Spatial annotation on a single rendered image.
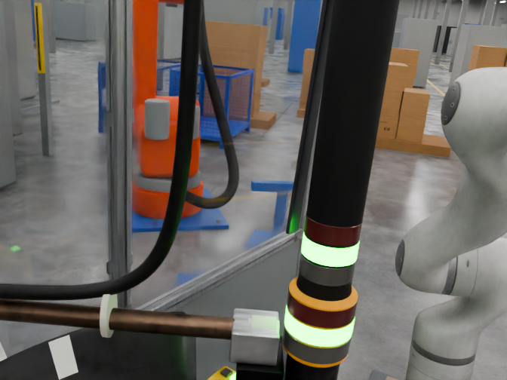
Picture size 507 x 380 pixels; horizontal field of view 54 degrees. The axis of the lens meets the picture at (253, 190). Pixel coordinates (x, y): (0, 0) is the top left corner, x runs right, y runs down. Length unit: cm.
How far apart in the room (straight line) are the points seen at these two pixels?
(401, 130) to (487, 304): 696
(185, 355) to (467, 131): 44
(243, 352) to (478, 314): 74
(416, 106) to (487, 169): 714
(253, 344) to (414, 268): 66
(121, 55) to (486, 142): 70
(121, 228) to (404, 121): 695
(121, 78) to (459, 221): 69
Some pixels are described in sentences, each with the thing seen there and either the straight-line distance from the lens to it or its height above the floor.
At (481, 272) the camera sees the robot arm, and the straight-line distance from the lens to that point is 98.
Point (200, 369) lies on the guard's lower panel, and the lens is 165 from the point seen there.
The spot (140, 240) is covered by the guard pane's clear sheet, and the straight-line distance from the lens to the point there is 124.
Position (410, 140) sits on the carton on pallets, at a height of 15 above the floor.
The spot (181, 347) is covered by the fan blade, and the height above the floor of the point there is 144.
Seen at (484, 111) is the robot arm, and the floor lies 164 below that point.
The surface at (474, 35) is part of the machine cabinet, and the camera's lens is 1240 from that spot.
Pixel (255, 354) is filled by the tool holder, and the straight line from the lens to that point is 33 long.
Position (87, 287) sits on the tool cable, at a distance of 34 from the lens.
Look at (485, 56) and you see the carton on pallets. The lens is 836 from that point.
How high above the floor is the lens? 173
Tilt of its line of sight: 19 degrees down
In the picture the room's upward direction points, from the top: 5 degrees clockwise
